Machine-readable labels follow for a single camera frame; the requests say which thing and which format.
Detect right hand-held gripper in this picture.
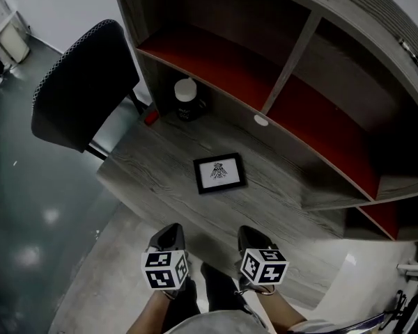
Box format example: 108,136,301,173
235,225,290,296

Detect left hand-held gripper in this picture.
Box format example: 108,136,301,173
140,223,189,299

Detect black framed picture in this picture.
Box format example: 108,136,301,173
192,152,249,196

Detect person's right forearm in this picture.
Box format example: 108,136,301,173
256,288,309,331

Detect person's left forearm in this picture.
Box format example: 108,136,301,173
126,289,177,334

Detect grey wooden desk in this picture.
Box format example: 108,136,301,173
96,108,348,309

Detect person's black trousers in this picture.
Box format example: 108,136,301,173
183,262,247,319

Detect person's grey top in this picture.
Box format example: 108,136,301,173
172,310,268,334

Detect grey wooden shelf hutch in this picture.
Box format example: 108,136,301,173
110,0,418,242

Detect black bottle with white lid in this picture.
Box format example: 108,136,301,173
173,77,208,122

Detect white metal rack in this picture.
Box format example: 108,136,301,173
396,260,418,278

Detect dark upholstered chair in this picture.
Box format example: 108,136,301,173
31,19,149,161

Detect black metal clip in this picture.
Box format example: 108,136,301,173
398,36,418,81

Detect white cabinet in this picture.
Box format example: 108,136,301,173
0,10,31,64

